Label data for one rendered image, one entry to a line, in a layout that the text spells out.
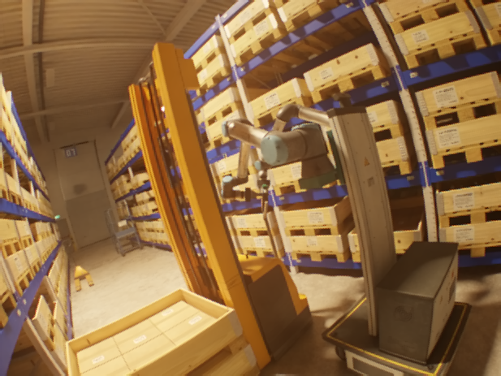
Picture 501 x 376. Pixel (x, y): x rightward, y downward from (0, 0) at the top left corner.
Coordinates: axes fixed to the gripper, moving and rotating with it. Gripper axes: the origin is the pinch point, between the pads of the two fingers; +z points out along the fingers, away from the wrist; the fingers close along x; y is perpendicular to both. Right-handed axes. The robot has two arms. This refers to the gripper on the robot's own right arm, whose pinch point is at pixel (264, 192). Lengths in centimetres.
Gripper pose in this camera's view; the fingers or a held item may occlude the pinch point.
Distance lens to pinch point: 229.2
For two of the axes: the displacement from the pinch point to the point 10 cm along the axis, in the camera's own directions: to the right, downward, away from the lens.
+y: -0.2, 4.3, 9.0
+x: -10.0, 0.1, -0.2
